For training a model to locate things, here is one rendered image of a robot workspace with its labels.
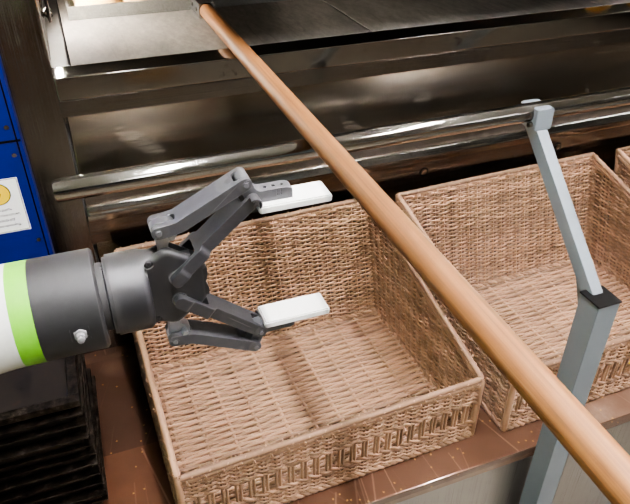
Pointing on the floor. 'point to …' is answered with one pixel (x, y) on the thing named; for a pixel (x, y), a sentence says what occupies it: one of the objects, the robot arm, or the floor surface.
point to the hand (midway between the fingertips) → (315, 252)
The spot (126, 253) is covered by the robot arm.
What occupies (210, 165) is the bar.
